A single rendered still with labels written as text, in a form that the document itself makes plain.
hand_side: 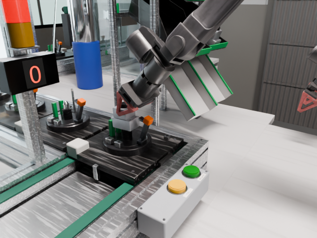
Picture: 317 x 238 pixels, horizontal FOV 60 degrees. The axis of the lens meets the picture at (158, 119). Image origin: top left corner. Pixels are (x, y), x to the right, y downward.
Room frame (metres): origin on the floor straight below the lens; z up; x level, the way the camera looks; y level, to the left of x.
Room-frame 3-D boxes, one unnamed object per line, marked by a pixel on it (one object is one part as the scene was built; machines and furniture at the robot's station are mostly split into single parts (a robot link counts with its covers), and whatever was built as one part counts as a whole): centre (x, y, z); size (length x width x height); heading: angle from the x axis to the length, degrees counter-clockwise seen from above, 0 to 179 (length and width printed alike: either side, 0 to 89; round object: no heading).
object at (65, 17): (1.98, 0.61, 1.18); 0.07 x 0.07 x 0.26; 56
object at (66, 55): (2.08, 0.78, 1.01); 0.24 x 0.24 x 0.13; 56
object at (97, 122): (0.84, 0.30, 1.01); 0.24 x 0.24 x 0.13; 56
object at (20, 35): (0.61, 0.29, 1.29); 0.05 x 0.05 x 0.05
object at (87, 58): (1.64, 0.42, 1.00); 0.16 x 0.16 x 0.27
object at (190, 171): (0.57, -0.08, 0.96); 0.04 x 0.04 x 0.02
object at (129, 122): (0.70, 0.10, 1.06); 0.08 x 0.04 x 0.07; 57
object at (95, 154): (0.70, 0.09, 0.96); 0.24 x 0.24 x 0.02; 56
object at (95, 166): (0.59, 0.16, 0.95); 0.01 x 0.01 x 0.04; 56
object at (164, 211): (0.51, -0.04, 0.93); 0.21 x 0.07 x 0.06; 146
